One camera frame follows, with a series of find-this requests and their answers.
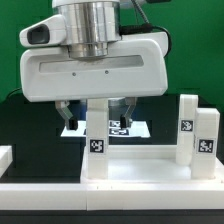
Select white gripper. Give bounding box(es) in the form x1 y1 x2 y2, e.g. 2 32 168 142
19 15 169 130

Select white desk top tray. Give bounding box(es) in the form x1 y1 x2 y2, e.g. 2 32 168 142
80 145 224 184

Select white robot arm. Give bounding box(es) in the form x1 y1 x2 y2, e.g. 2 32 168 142
19 0 172 130

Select fiducial marker sheet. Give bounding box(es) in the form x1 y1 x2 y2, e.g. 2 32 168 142
61 120 150 138

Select white left fence block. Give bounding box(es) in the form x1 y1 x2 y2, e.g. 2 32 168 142
0 146 13 178

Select black cable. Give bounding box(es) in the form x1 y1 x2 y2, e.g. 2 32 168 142
5 87 23 99

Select white front fence rail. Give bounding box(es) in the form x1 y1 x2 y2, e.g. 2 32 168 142
0 183 224 211

